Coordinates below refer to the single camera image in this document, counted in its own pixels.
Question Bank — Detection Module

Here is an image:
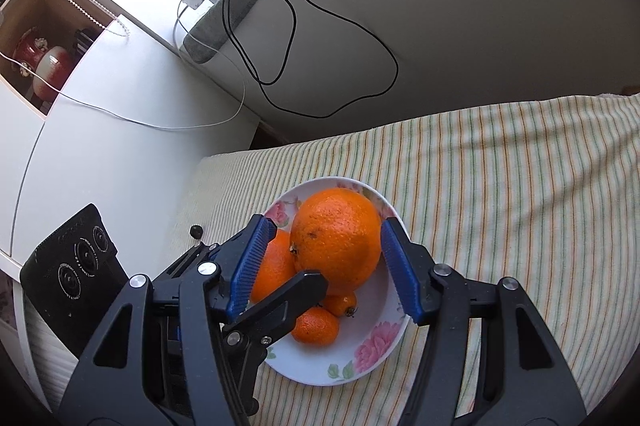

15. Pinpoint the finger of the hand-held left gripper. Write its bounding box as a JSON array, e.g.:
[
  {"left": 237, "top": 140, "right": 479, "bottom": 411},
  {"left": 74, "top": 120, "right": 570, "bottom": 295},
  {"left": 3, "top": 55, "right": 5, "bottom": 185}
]
[
  {"left": 220, "top": 271, "right": 329, "bottom": 412},
  {"left": 187, "top": 225, "right": 223, "bottom": 257}
]

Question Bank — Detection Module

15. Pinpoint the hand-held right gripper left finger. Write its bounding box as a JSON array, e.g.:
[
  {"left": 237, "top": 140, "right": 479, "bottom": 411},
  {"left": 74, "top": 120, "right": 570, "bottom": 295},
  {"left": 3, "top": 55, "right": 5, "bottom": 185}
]
[{"left": 57, "top": 214, "right": 278, "bottom": 426}]

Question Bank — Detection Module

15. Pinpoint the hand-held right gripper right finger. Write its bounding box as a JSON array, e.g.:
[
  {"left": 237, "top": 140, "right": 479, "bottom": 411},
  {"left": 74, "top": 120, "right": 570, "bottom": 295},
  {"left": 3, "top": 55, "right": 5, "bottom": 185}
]
[{"left": 380, "top": 216, "right": 588, "bottom": 426}]

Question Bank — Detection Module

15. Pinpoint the round large orange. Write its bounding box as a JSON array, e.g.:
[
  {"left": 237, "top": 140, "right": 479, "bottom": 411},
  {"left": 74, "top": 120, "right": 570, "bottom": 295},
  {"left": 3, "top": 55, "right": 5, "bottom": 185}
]
[{"left": 249, "top": 228, "right": 298, "bottom": 304}]

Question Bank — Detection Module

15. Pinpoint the small mandarin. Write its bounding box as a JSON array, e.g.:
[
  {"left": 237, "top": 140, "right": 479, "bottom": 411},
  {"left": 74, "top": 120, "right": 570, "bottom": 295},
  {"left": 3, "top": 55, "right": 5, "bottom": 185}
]
[{"left": 291, "top": 307, "right": 341, "bottom": 347}]

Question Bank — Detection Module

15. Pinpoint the tiny mandarin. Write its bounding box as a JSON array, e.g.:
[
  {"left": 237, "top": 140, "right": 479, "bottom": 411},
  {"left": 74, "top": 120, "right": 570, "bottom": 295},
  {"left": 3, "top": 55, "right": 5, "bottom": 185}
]
[{"left": 320, "top": 290, "right": 359, "bottom": 319}]

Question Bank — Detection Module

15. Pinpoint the floral white plate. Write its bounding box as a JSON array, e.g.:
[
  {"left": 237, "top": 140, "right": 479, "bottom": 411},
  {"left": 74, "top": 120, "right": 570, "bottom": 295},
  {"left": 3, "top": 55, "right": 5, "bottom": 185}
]
[{"left": 247, "top": 176, "right": 412, "bottom": 387}]

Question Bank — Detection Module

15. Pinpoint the oval large orange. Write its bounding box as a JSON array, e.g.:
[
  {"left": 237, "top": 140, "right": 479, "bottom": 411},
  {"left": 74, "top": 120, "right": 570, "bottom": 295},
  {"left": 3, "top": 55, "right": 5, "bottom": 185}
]
[{"left": 290, "top": 187, "right": 383, "bottom": 291}]

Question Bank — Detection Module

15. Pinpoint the white cabinet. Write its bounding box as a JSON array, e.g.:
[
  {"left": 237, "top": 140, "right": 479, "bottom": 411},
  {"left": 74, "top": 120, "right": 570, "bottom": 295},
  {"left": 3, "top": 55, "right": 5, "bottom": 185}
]
[{"left": 0, "top": 0, "right": 261, "bottom": 287}]

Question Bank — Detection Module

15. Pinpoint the striped table cloth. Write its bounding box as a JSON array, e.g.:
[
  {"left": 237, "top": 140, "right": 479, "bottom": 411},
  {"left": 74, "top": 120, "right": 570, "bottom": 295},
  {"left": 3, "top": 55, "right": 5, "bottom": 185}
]
[{"left": 165, "top": 93, "right": 640, "bottom": 426}]

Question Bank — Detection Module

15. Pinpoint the red and white vase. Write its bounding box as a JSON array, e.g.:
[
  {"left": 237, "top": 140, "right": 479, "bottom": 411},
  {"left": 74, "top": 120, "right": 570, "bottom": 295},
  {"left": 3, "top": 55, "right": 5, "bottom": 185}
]
[{"left": 31, "top": 46, "right": 73, "bottom": 103}]

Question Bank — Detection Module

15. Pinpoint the black shelf item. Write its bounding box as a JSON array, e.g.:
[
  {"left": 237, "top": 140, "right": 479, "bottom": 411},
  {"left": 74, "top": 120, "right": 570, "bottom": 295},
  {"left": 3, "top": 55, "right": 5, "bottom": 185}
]
[{"left": 74, "top": 27, "right": 98, "bottom": 57}]

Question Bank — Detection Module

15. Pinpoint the wooden shelf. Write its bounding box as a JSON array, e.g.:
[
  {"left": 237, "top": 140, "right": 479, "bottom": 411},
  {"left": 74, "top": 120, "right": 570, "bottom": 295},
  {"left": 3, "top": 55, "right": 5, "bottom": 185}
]
[{"left": 0, "top": 0, "right": 118, "bottom": 117}]

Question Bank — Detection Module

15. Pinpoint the white cable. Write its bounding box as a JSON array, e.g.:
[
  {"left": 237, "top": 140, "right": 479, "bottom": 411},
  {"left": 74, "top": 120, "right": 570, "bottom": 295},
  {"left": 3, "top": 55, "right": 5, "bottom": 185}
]
[{"left": 0, "top": 1, "right": 246, "bottom": 130}]

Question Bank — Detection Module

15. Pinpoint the black cable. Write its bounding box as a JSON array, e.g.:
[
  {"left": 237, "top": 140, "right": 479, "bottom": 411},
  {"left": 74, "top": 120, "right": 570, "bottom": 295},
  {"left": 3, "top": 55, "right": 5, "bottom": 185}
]
[{"left": 220, "top": 0, "right": 401, "bottom": 119}]

